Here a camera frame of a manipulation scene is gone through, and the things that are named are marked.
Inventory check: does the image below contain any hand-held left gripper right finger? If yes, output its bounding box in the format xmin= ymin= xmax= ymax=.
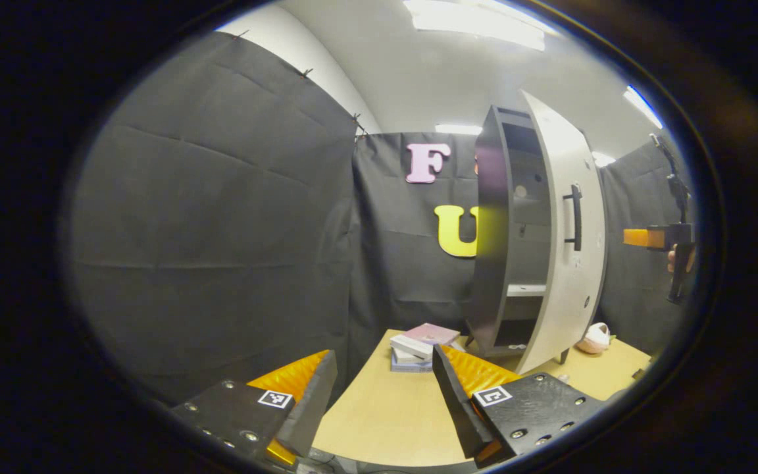
xmin=432 ymin=344 xmax=607 ymax=468

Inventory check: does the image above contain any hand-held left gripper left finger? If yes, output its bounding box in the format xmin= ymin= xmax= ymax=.
xmin=172 ymin=349 xmax=338 ymax=468

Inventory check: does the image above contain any black cabinet door handle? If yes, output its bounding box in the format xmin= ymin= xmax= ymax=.
xmin=563 ymin=183 xmax=584 ymax=252

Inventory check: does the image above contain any dark grey cabinet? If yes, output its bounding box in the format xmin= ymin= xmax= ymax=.
xmin=468 ymin=105 xmax=572 ymax=365

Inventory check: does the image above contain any white book with dark spine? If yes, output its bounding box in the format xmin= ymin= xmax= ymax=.
xmin=392 ymin=349 xmax=432 ymax=367

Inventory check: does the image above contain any small white box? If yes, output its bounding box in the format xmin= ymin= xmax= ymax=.
xmin=389 ymin=334 xmax=434 ymax=360

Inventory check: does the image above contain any pink book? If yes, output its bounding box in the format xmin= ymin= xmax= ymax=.
xmin=404 ymin=323 xmax=462 ymax=346

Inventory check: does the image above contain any pink plush slipper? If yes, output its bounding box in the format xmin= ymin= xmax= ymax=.
xmin=576 ymin=323 xmax=612 ymax=355

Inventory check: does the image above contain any black backdrop cloth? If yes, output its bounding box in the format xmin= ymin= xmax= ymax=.
xmin=63 ymin=32 xmax=695 ymax=406

